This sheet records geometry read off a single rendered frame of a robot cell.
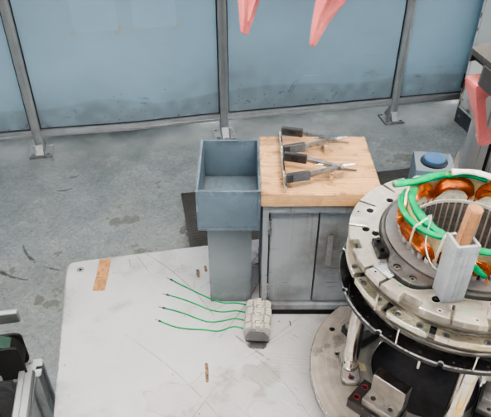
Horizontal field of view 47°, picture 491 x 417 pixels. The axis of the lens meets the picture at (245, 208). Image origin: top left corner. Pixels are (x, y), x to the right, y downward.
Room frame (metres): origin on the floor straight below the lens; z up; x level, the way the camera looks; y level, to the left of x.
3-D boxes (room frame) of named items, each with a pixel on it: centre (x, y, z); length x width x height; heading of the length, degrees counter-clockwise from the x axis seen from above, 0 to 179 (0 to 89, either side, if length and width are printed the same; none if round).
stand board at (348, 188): (0.84, -0.13, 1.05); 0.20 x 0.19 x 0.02; 90
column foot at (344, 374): (0.60, -0.18, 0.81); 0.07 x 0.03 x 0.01; 178
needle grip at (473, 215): (0.49, -0.25, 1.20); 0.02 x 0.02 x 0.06
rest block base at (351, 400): (0.52, -0.21, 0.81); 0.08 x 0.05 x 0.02; 48
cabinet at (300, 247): (0.84, -0.13, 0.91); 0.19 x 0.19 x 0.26; 0
